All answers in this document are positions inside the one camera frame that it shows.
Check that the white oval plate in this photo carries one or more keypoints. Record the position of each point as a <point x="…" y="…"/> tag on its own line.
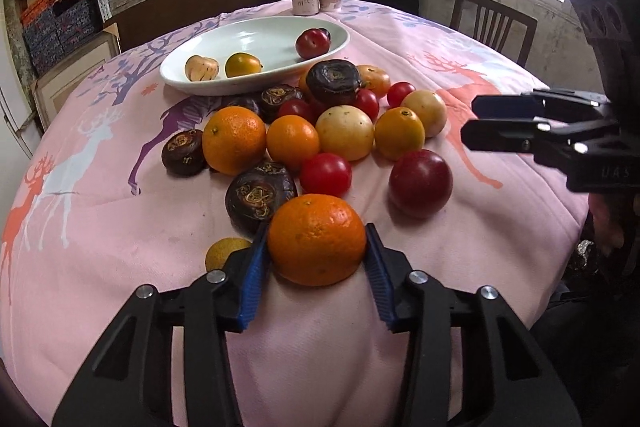
<point x="260" y="37"/>

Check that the stack of blue patterned boxes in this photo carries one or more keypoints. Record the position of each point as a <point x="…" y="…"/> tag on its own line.
<point x="50" y="37"/>

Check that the person's right hand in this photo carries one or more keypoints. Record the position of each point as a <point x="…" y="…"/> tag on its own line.
<point x="607" y="224"/>

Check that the brown wooden board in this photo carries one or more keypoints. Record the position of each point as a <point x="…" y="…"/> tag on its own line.
<point x="200" y="7"/>

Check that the small yellow fruit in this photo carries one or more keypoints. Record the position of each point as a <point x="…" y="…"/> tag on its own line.
<point x="225" y="254"/>

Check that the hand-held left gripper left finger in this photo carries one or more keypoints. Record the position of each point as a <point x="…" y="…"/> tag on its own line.
<point x="253" y="287"/>

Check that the beige striped fruit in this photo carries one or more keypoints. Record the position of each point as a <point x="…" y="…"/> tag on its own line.
<point x="201" y="68"/>

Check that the beige picture frame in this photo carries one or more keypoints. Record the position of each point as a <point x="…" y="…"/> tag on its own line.
<point x="70" y="77"/>

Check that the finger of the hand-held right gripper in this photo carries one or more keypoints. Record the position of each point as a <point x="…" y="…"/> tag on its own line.
<point x="500" y="106"/>
<point x="500" y="136"/>

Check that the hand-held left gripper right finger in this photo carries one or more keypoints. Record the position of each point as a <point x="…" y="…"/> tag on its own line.
<point x="380" y="287"/>

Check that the small orange mandarin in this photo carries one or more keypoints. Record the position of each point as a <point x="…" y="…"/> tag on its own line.
<point x="376" y="79"/>
<point x="303" y="83"/>

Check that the pink printed tablecloth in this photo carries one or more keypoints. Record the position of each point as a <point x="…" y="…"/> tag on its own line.
<point x="100" y="217"/>

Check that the greenish yellow orange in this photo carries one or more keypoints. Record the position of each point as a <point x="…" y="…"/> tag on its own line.
<point x="243" y="65"/>

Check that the dark wooden chair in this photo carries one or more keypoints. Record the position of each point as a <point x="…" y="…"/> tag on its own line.
<point x="492" y="27"/>

